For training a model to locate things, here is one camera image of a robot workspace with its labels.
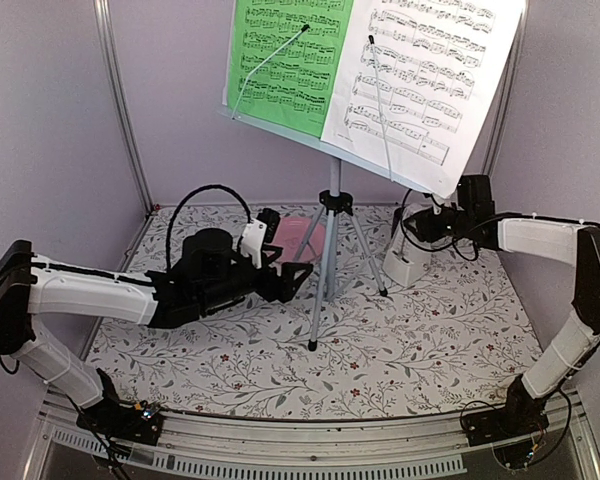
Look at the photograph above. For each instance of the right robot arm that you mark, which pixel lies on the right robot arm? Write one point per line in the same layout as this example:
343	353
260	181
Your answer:
473	216

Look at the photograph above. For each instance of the left aluminium frame post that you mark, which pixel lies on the left aluminium frame post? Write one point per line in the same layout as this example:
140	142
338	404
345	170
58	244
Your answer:
105	30

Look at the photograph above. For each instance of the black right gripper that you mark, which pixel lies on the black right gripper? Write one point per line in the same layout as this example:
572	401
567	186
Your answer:
427	231

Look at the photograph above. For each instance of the aluminium frame post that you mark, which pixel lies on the aluminium frame post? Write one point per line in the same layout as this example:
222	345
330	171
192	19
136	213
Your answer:
105	30
504	92

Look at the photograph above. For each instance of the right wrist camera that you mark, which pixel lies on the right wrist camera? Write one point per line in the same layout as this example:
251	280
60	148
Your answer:
442	206

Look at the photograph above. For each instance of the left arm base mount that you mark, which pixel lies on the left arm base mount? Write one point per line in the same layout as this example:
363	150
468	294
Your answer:
111	417

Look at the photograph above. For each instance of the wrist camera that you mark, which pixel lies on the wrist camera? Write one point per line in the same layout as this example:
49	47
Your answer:
442	206
257	233

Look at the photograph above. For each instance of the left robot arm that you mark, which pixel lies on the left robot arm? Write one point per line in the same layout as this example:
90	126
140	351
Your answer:
213	273

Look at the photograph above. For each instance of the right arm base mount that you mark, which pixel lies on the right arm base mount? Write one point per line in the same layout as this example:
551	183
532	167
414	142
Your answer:
485	424

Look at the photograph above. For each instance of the front aluminium rail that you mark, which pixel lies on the front aluminium rail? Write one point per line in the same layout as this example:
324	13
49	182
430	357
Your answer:
200	446

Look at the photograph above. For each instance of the green sheet music paper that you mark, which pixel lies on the green sheet music paper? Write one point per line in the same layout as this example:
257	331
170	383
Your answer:
283	59

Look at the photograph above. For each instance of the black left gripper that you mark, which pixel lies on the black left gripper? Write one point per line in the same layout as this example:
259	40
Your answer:
285	290

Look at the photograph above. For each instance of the white metronome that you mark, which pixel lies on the white metronome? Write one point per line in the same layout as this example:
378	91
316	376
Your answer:
405	263

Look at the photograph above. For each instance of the white sheet music paper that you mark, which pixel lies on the white sheet music paper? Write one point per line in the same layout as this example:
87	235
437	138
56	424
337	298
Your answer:
414	85

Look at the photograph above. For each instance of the right aluminium frame post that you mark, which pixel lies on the right aluminium frame post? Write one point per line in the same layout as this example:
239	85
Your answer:
504	92

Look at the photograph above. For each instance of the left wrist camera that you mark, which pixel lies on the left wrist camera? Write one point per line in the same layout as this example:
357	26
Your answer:
257	233

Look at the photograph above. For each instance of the grey perforated music stand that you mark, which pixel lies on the grey perforated music stand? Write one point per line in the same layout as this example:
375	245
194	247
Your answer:
334	202

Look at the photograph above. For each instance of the pink plastic plate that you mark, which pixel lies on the pink plastic plate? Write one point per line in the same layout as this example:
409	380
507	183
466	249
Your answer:
290	234

